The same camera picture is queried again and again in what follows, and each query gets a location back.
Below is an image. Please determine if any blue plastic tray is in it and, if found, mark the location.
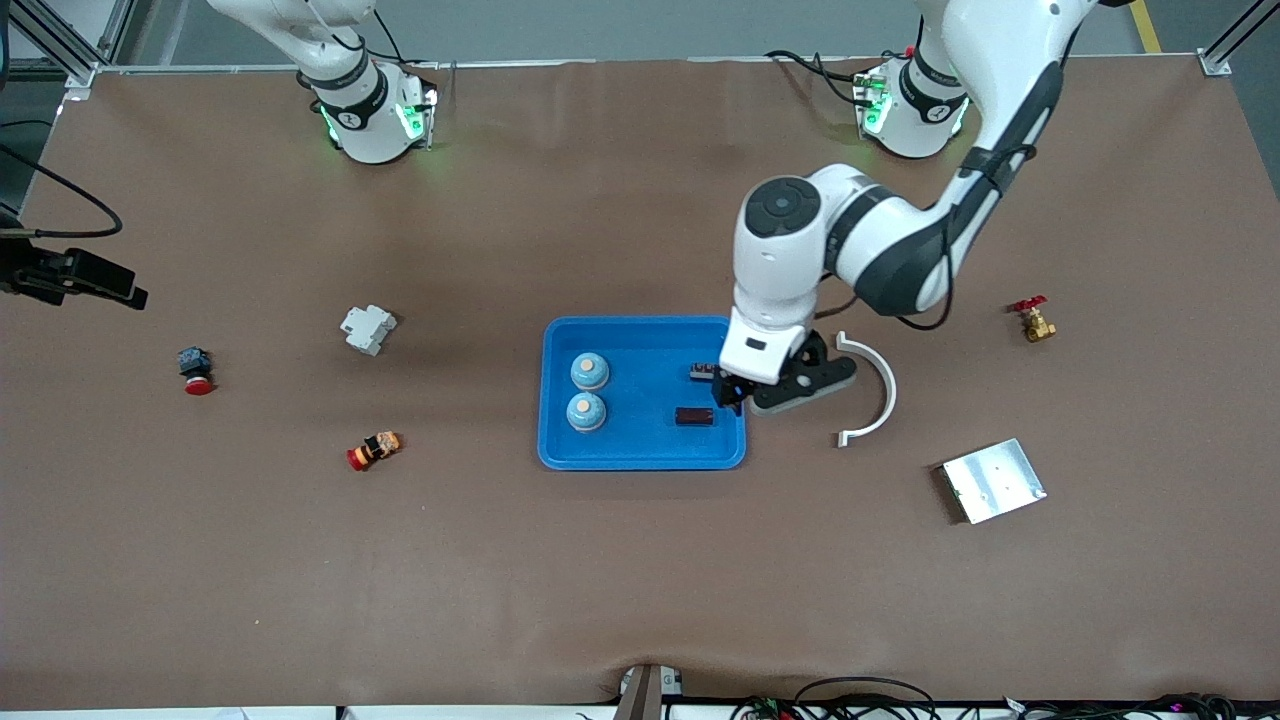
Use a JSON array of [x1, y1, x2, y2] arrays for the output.
[[537, 316, 748, 472]]

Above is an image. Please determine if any red emergency stop, orange body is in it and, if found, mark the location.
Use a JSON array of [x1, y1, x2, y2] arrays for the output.
[[346, 431, 404, 472]]

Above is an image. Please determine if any black cable bundle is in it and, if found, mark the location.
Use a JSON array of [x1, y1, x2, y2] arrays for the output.
[[728, 677, 941, 720], [1000, 692, 1246, 720]]

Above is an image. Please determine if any silver table edge rail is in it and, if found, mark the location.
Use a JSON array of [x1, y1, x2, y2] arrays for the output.
[[95, 58, 921, 73]]

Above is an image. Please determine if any brown table mat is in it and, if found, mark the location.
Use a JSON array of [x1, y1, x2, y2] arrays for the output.
[[0, 55, 1280, 713]]

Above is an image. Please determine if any red emergency stop, dark body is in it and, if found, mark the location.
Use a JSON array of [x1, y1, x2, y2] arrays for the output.
[[177, 346, 216, 397]]

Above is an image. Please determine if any aluminium frame extrusion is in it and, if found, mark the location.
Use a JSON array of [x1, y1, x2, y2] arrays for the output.
[[0, 0, 136, 91], [1200, 0, 1280, 77]]

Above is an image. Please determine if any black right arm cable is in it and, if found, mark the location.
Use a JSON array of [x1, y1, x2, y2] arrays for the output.
[[0, 118, 124, 239]]

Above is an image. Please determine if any white circuit breaker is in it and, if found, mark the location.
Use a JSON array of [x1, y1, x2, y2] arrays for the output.
[[339, 305, 399, 357]]

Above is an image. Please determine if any silver metal plate module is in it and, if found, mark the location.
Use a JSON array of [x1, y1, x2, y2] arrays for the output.
[[940, 438, 1048, 526]]

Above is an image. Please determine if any brass valve red handle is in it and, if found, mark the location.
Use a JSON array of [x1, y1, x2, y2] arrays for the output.
[[1012, 295, 1058, 344]]

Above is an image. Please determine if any black arm base cable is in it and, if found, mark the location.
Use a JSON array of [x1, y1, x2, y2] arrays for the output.
[[765, 48, 876, 109]]

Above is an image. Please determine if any white semicircular pipe clamp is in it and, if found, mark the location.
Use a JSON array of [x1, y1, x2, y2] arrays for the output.
[[835, 331, 898, 449]]

